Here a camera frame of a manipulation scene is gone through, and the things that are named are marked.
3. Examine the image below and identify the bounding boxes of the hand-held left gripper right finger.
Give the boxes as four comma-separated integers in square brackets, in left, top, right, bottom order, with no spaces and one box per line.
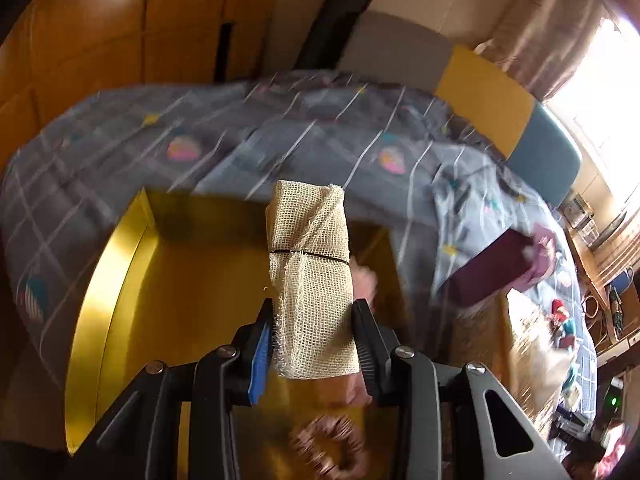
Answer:
[351,299,572,480]

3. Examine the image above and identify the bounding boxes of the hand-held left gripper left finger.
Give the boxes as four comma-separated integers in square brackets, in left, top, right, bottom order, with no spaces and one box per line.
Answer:
[70,299,275,480]

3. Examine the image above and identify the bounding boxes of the beige mesh cloth roll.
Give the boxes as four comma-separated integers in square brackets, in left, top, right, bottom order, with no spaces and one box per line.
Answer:
[265,179,362,378]

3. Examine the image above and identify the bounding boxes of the dusty pink satin scrunchie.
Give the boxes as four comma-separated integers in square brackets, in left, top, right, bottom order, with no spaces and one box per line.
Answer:
[289,414,370,480]

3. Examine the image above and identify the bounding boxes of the gold metal tray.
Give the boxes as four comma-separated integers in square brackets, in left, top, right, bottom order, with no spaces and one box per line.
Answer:
[64,187,416,480]

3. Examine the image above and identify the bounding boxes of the pink fluffy cloth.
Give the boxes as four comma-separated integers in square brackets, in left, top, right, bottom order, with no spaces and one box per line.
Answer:
[327,255,381,406]

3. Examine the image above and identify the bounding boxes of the purple gift box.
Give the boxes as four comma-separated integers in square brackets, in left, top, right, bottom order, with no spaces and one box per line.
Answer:
[452,225,558,308]

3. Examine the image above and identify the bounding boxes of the ornate gold tissue box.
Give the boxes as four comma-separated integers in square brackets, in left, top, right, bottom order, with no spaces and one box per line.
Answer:
[502,290,576,413]

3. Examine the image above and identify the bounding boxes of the grey printed checked blanket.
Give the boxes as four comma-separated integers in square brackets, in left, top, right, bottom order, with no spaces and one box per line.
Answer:
[0,70,598,461]

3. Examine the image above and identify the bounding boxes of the wooden side table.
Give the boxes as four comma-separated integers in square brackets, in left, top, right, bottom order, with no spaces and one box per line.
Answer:
[565,195,640,361]

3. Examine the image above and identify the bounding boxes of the grey yellow blue headboard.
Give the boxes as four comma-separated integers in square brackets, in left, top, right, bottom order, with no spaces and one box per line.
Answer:
[340,12,583,208]

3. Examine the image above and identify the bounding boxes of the black rolled mat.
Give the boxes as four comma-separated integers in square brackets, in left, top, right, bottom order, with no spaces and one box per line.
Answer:
[292,0,373,71]

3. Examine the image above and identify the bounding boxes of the beige curtain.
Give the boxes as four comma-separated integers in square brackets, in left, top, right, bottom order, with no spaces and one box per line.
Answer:
[475,0,622,103]

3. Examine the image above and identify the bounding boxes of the wooden wardrobe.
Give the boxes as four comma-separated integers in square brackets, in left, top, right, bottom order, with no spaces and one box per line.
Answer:
[0,0,287,171]

